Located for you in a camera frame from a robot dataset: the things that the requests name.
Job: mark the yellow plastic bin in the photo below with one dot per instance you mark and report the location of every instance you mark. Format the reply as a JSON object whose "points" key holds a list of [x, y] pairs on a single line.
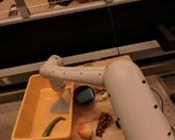
{"points": [[34, 114]]}

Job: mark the brown grape bunch toy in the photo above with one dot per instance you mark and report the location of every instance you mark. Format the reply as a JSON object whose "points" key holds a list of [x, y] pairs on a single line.
{"points": [[103, 122]]}

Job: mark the orange peach toy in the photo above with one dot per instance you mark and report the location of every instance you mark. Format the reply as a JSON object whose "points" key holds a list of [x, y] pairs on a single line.
{"points": [[84, 131]]}

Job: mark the green sponge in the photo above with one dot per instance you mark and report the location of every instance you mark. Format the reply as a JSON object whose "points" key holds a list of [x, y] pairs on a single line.
{"points": [[84, 96]]}

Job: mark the grey-blue towel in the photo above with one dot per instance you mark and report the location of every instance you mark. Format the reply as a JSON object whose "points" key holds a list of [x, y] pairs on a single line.
{"points": [[60, 106]]}

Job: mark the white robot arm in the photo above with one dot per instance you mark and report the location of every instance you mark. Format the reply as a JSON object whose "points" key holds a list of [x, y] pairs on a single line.
{"points": [[140, 117]]}

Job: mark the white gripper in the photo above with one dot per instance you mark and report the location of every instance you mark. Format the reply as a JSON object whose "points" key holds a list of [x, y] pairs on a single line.
{"points": [[66, 94]]}

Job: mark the white handled dish brush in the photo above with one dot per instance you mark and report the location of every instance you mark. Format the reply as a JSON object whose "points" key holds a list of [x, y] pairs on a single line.
{"points": [[117, 124]]}

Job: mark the dark bowl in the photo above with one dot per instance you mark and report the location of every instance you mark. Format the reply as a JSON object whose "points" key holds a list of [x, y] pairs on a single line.
{"points": [[81, 88]]}

